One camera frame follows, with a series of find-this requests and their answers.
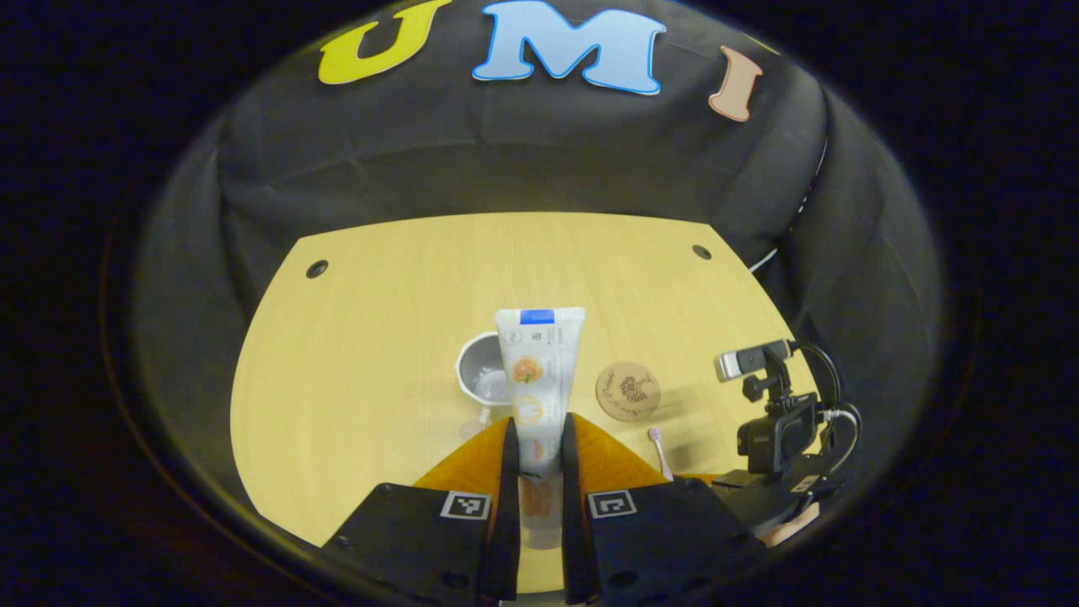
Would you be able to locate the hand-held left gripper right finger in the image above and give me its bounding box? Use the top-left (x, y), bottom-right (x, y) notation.
top-left (561, 411), bottom-right (768, 606)

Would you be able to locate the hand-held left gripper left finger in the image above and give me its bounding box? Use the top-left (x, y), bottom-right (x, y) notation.
top-left (320, 416), bottom-right (523, 604)

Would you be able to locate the white toothbrush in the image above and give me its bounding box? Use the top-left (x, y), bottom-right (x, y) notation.
top-left (647, 427), bottom-right (675, 483)

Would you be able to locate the white toothpaste tube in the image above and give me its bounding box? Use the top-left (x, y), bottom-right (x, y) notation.
top-left (495, 307), bottom-right (587, 551)

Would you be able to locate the round wooden coaster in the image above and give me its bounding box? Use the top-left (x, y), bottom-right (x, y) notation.
top-left (595, 362), bottom-right (662, 423)

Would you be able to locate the white cup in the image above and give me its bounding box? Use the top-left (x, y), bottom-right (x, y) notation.
top-left (455, 331), bottom-right (517, 425)

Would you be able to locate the black backdrop cloth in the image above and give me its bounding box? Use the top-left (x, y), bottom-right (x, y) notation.
top-left (135, 0), bottom-right (945, 540)

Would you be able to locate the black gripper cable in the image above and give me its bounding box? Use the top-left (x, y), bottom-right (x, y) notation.
top-left (792, 341), bottom-right (862, 477)

